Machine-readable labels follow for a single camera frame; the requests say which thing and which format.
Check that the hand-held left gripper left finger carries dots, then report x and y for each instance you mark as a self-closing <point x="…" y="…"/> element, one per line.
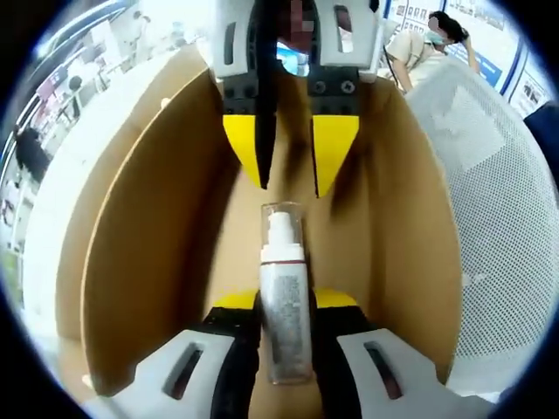
<point x="236" y="375"/>

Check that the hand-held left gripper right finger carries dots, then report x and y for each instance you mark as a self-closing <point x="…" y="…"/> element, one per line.
<point x="336" y="375"/>

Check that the white pump bottle clear cap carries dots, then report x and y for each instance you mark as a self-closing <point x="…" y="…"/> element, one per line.
<point x="286" y="331"/>

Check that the brown cardboard shoe box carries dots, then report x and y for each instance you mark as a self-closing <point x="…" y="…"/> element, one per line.
<point x="153" y="218"/>

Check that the white mesh office chair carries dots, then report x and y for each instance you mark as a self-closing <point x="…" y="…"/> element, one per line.
<point x="489" y="218"/>

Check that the person's navy clothing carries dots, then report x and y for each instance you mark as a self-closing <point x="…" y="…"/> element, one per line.
<point x="541" y="120"/>

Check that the blue white wall board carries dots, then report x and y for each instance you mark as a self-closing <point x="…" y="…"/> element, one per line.
<point x="528" y="87"/>

